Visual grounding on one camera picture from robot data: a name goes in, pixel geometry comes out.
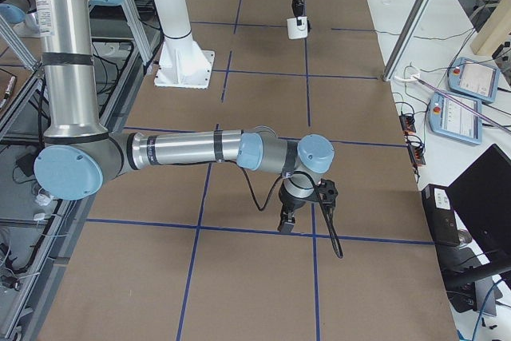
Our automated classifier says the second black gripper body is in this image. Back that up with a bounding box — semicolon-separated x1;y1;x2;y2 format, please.
279;184;315;217

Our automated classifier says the white smiley mug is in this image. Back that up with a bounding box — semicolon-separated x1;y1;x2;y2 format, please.
287;16;309;40

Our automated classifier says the black box device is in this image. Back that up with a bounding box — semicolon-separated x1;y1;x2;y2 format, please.
422;184;460;247

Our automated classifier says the near teach pendant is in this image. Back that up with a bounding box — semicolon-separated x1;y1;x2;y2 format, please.
428;92;482;145

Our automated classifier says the teach pendant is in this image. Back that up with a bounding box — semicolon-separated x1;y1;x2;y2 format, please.
428;92;482;145
448;57;501;104

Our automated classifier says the far teach pendant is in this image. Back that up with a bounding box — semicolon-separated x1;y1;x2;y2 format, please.
448;57;501;104

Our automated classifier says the black laptop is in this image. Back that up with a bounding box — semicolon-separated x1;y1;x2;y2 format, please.
444;144;510;290

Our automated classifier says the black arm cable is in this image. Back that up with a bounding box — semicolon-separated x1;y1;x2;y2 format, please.
239;165;344;259

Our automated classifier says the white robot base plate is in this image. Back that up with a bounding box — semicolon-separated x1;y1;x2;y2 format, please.
154;36;215;89

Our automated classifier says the grey aluminium post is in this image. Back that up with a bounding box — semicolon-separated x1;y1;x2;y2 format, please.
382;0;430;81

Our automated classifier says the aluminium frame rail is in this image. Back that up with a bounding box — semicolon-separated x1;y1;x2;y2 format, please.
0;0;160;341

